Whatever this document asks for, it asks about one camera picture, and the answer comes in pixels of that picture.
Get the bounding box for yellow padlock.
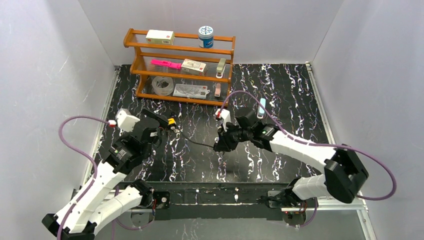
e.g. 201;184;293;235
168;115;177;131

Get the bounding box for black cable loop lock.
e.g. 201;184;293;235
178;130;221;150

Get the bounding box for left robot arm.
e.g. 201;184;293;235
41;108;169;240

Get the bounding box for clear tape roll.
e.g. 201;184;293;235
151;76;175;96

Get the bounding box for white blue stapler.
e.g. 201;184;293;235
256;98;266;119

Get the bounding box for flat packaged card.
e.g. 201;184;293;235
172;83;210;100

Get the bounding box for wooden three-tier shelf rack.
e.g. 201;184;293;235
123;28;236;106

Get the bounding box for pink flat tool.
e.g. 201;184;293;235
150;59;182;70

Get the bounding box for white box middle shelf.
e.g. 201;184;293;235
181;59;207;76

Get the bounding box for white box shelf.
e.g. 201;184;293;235
145;29;175;45
181;59;207;76

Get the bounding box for beige small stapler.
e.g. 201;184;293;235
215;58;226;79

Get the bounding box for white box top shelf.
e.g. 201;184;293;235
145;29;175;45

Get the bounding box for blue round jar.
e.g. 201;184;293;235
197;25;214;49

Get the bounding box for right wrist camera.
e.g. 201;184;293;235
215;108;231;132

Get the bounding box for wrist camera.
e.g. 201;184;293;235
115;108;140;132
215;108;231;132

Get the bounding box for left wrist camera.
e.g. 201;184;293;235
115;108;140;132

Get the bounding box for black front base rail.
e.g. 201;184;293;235
109;180;342;221

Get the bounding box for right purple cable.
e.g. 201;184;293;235
218;90;397;229

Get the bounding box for purple cable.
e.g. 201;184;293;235
56;115;133;240
218;90;397;229

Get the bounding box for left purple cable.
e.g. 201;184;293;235
56;115;133;240

